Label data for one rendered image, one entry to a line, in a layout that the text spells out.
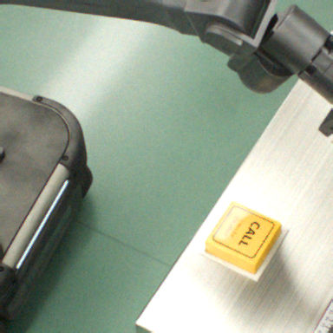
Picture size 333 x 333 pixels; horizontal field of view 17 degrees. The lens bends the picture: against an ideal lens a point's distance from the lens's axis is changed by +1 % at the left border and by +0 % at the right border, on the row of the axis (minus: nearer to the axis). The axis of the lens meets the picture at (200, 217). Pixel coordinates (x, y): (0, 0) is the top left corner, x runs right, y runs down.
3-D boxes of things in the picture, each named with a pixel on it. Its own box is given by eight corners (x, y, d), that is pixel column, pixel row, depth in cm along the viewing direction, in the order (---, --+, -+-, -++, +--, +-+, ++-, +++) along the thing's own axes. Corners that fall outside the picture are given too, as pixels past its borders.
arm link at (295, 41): (266, 27, 117) (294, -11, 119) (242, 51, 123) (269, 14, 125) (317, 70, 118) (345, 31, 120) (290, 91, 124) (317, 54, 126)
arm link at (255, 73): (208, 27, 116) (238, -41, 119) (174, 65, 126) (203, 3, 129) (309, 82, 118) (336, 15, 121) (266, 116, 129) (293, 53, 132)
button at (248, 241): (232, 209, 142) (231, 199, 140) (282, 232, 140) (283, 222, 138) (204, 251, 139) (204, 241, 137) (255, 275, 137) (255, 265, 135)
